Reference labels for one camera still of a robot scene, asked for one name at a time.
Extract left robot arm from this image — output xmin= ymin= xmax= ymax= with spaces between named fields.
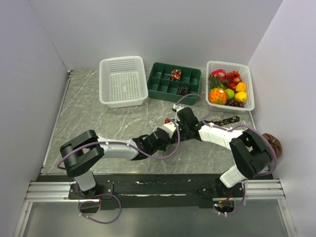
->
xmin=60 ymin=128 xmax=174 ymax=198

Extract dark striped rolled tie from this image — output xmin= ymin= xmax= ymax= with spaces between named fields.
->
xmin=177 ymin=84 xmax=188 ymax=96

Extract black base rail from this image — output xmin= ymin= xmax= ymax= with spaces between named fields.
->
xmin=36 ymin=174 xmax=275 ymax=210

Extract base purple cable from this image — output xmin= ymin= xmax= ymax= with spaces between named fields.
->
xmin=78 ymin=194 xmax=122 ymax=225

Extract pink dragon fruit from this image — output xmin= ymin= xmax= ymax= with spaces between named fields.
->
xmin=209 ymin=69 xmax=227 ymax=82

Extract green apple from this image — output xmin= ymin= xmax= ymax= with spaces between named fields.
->
xmin=225 ymin=88 xmax=235 ymax=100

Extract orange fruit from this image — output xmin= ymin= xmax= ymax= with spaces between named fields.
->
xmin=236 ymin=82 xmax=247 ymax=92

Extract orange pineapple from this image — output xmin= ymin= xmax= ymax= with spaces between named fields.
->
xmin=208 ymin=75 xmax=227 ymax=105

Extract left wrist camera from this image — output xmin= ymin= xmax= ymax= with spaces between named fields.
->
xmin=160 ymin=118 xmax=178 ymax=138

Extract brown paper bag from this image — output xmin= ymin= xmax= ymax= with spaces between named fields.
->
xmin=262 ymin=133 xmax=282 ymax=158

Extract white empty plastic basket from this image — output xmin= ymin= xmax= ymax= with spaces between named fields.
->
xmin=99 ymin=56 xmax=148 ymax=109

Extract red strawberries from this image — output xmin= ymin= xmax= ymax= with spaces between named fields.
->
xmin=223 ymin=70 xmax=242 ymax=90

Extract green divided organizer tray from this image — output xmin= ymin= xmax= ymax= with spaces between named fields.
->
xmin=147 ymin=62 xmax=201 ymax=105

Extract black gold floral tie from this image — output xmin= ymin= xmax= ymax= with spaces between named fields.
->
xmin=170 ymin=115 xmax=240 ymax=146

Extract white fruit basket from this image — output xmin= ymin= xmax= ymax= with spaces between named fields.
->
xmin=205 ymin=61 xmax=255 ymax=114

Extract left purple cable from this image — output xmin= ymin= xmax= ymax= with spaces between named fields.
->
xmin=57 ymin=118 xmax=181 ymax=198

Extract dark grapes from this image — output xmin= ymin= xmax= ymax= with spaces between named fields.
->
xmin=225 ymin=99 xmax=244 ymax=108

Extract yellow lemon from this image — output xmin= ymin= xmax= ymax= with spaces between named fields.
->
xmin=234 ymin=91 xmax=247 ymax=103

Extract red floral rolled tie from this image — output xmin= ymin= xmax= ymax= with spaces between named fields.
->
xmin=170 ymin=69 xmax=182 ymax=81

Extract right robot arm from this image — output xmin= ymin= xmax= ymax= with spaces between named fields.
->
xmin=172 ymin=105 xmax=277 ymax=197

